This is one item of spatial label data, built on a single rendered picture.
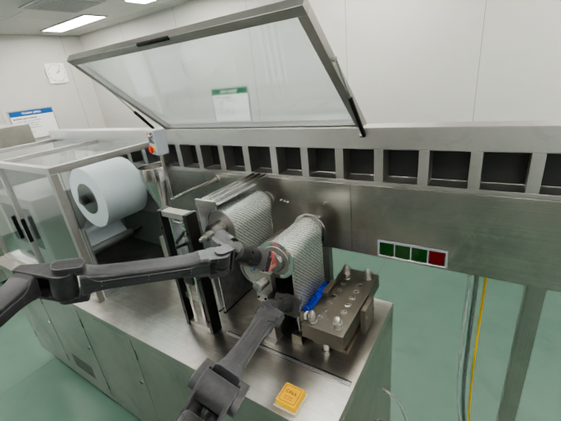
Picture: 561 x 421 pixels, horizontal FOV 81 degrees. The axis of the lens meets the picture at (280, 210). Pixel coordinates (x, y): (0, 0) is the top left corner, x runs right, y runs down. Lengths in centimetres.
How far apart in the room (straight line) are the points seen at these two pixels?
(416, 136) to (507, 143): 25
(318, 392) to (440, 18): 309
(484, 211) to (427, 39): 249
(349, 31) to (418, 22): 64
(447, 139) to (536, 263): 48
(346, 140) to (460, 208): 45
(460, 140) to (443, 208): 23
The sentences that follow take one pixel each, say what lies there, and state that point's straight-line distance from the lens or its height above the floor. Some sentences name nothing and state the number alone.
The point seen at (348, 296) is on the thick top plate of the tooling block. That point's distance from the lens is 136.
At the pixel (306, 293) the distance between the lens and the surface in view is 132.
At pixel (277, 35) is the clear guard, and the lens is 101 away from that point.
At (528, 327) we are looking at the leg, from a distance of 166.
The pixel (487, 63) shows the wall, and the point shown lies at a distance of 348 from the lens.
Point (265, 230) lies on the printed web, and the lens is 142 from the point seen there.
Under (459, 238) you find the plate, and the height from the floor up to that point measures 128.
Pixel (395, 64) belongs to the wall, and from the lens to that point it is 360.
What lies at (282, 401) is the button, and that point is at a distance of 119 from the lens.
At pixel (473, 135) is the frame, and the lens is 118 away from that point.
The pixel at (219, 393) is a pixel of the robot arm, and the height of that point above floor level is 132.
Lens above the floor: 186
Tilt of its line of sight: 22 degrees down
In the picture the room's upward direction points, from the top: 7 degrees counter-clockwise
